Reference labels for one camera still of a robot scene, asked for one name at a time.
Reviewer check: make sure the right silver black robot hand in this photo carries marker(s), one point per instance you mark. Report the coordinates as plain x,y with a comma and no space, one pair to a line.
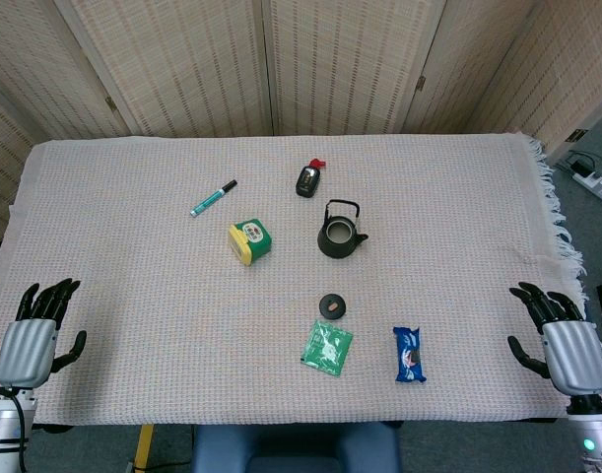
574,355

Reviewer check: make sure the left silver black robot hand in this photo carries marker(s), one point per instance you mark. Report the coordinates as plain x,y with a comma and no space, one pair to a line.
22,348

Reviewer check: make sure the black teapot lid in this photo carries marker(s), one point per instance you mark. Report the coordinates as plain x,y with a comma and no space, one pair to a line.
332,306

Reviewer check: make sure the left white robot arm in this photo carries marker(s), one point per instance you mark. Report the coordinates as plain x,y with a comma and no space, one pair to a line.
5,428

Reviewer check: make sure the black cast iron teapot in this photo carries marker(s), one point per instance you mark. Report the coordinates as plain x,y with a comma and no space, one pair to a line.
341,230

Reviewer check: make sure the blue cookie packet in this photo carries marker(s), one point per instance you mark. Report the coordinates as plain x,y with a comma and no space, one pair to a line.
409,355

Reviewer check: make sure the beige woven tablecloth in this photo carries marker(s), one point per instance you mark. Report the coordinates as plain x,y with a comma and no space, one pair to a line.
182,305

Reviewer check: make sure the white power strip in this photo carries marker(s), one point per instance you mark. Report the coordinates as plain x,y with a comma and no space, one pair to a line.
596,180

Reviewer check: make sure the green marker pen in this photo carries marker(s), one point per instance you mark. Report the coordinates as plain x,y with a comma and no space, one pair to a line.
213,198

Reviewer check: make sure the green sachet packet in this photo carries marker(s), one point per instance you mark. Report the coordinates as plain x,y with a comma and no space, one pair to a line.
326,348

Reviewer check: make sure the green yellow box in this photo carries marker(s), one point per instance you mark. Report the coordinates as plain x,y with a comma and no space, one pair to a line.
249,241

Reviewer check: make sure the blue chair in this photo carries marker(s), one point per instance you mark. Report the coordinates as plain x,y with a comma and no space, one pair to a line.
295,448

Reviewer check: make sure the black red small device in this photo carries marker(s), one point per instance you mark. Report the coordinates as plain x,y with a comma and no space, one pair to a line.
308,179

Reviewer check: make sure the wooden folding screen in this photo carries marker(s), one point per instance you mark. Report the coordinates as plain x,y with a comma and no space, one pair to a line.
300,64

